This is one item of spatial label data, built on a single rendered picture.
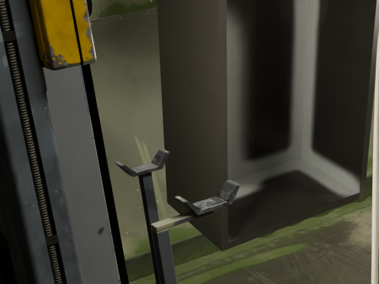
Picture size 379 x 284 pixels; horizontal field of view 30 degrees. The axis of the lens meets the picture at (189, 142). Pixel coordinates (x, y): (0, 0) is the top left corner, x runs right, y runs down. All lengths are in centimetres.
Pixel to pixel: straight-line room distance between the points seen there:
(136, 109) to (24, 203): 240
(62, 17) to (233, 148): 180
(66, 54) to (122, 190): 229
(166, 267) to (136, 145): 231
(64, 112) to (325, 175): 148
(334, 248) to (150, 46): 126
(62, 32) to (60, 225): 24
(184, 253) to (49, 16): 238
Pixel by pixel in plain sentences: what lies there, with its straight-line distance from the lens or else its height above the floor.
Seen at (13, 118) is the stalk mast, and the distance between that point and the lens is 83.
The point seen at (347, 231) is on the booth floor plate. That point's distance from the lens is 331.
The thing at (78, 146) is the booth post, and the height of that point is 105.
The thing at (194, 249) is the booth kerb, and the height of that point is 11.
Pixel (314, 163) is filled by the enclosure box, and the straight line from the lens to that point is 273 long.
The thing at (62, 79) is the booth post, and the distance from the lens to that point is 137.
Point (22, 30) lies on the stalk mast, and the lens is 82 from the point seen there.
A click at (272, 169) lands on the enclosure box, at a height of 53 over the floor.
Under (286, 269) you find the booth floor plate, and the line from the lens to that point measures 301.
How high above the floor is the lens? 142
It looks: 16 degrees down
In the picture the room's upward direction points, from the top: 8 degrees counter-clockwise
